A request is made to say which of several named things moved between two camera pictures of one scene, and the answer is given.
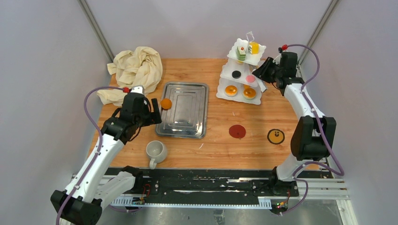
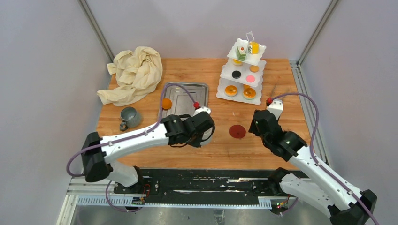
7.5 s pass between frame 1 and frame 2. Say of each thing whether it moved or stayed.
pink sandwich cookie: stayed
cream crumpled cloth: stayed
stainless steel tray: stayed
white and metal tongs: moved
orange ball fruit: stayed
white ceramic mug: moved
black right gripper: moved
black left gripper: moved
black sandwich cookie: stayed
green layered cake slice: stayed
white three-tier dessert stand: stayed
